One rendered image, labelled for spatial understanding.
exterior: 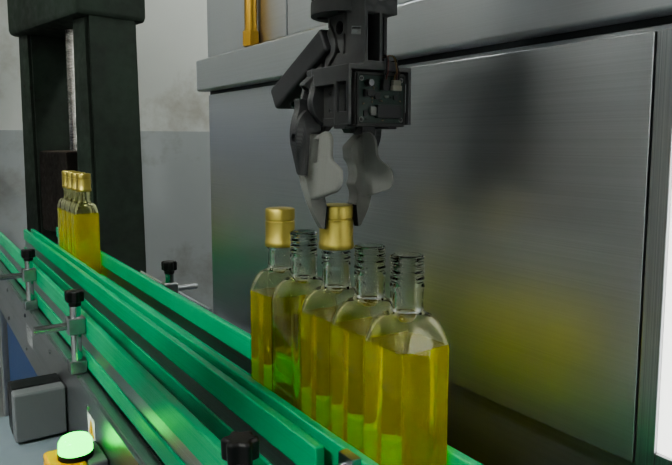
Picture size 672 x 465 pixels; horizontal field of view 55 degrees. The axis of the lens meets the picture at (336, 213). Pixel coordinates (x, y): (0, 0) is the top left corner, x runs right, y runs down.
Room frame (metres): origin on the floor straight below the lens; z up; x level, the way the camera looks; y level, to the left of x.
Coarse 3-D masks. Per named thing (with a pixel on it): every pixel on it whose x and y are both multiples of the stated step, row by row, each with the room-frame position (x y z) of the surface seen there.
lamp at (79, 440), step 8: (72, 432) 0.82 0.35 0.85; (80, 432) 0.82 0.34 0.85; (64, 440) 0.81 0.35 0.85; (72, 440) 0.81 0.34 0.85; (80, 440) 0.81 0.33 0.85; (88, 440) 0.81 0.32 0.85; (64, 448) 0.80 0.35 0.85; (72, 448) 0.80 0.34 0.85; (80, 448) 0.80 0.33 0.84; (88, 448) 0.81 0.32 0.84; (64, 456) 0.80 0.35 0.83; (72, 456) 0.80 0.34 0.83; (80, 456) 0.80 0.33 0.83; (88, 456) 0.81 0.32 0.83
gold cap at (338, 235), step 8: (328, 208) 0.63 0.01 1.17; (336, 208) 0.63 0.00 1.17; (344, 208) 0.63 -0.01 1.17; (352, 208) 0.64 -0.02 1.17; (328, 216) 0.63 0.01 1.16; (336, 216) 0.63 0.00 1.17; (344, 216) 0.63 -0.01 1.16; (352, 216) 0.64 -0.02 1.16; (328, 224) 0.63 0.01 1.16; (336, 224) 0.63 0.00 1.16; (344, 224) 0.63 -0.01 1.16; (352, 224) 0.64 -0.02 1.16; (320, 232) 0.64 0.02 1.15; (328, 232) 0.63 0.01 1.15; (336, 232) 0.63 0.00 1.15; (344, 232) 0.63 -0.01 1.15; (352, 232) 0.64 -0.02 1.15; (320, 240) 0.64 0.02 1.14; (328, 240) 0.63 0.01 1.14; (336, 240) 0.63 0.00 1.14; (344, 240) 0.63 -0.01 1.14; (352, 240) 0.64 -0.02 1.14; (320, 248) 0.64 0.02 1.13; (328, 248) 0.63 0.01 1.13; (336, 248) 0.63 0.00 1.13; (344, 248) 0.63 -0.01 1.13; (352, 248) 0.64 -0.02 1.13
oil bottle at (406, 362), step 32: (384, 320) 0.54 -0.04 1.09; (416, 320) 0.53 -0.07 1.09; (384, 352) 0.53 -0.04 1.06; (416, 352) 0.52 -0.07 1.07; (448, 352) 0.54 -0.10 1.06; (384, 384) 0.53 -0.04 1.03; (416, 384) 0.52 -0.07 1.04; (384, 416) 0.53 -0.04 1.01; (416, 416) 0.52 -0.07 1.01; (384, 448) 0.53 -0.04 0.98; (416, 448) 0.52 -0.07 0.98
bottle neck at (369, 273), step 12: (360, 252) 0.59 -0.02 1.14; (372, 252) 0.58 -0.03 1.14; (384, 252) 0.59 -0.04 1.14; (360, 264) 0.59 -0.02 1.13; (372, 264) 0.58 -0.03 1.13; (384, 264) 0.59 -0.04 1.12; (360, 276) 0.59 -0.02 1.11; (372, 276) 0.58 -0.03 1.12; (384, 276) 0.59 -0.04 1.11; (360, 288) 0.59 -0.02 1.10; (372, 288) 0.58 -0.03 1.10; (384, 288) 0.59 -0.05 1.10
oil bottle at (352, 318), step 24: (336, 312) 0.60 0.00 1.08; (360, 312) 0.57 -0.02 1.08; (336, 336) 0.59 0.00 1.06; (360, 336) 0.56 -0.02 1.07; (336, 360) 0.59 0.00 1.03; (360, 360) 0.56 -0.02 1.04; (336, 384) 0.59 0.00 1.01; (360, 384) 0.56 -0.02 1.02; (336, 408) 0.59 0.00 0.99; (360, 408) 0.56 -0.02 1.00; (336, 432) 0.59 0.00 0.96; (360, 432) 0.56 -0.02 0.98
